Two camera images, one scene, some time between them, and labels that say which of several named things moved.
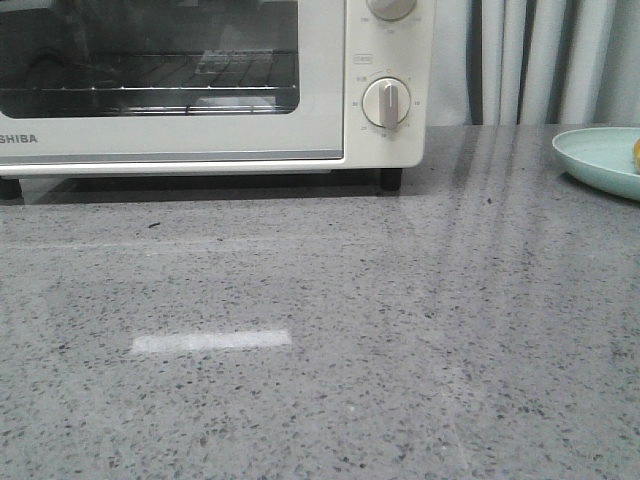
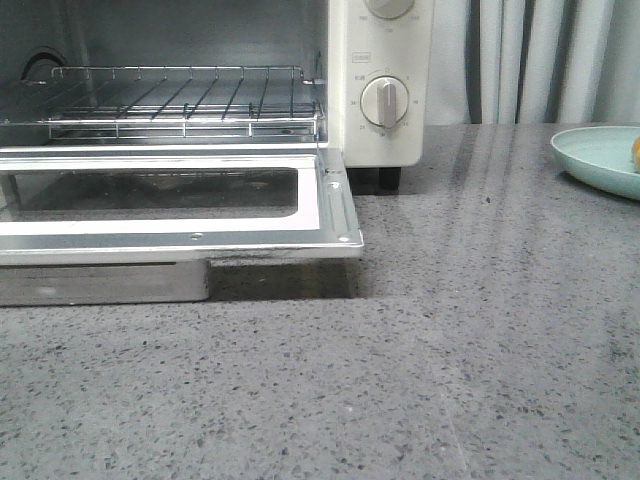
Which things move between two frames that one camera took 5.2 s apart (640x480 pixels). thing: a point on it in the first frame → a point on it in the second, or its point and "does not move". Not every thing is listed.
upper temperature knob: (392, 10) does not move
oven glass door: (172, 80) → (82, 205)
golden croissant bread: (636, 156) does not move
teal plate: (601, 156) does not move
